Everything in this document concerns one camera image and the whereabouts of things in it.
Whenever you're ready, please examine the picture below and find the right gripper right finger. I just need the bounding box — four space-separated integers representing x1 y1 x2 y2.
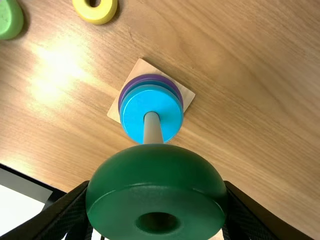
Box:
220 180 283 240

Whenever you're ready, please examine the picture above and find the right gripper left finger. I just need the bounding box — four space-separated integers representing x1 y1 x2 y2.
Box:
0 180 95 240

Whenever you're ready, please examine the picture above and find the dark green ring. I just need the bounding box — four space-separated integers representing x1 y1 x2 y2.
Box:
85 143 229 240

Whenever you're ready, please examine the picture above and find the light blue ring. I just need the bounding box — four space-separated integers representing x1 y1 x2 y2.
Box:
119 84 185 145

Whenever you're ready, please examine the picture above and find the purple ring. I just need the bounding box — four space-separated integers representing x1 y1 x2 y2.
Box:
117 73 184 113

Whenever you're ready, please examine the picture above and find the dark blue ring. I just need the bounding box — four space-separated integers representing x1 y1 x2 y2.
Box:
122 79 183 106

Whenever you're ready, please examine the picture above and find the wooden peg base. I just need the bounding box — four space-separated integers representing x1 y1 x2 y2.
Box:
106 58 196 145

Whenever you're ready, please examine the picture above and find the light green ring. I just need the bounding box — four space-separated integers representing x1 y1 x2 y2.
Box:
0 0 25 41

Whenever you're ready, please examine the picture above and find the yellow ring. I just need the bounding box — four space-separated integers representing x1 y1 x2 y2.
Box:
71 0 119 26

